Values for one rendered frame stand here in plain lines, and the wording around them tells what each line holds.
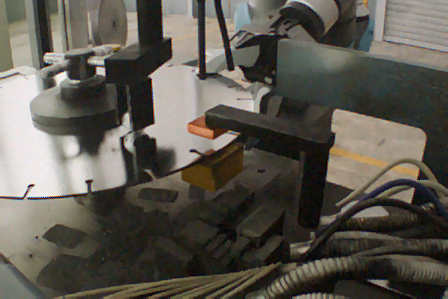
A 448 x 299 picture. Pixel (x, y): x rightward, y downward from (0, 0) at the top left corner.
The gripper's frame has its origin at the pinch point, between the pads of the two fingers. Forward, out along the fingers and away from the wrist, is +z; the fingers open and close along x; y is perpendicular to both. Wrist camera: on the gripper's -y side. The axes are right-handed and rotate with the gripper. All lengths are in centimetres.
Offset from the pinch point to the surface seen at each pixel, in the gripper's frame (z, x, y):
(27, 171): 19.2, 19.4, -10.0
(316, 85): -5.7, 4.2, -11.8
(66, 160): 16.7, 17.8, -10.2
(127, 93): 10.0, 18.0, -10.1
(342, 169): -72, -149, 68
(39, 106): 15.2, 18.2, 0.1
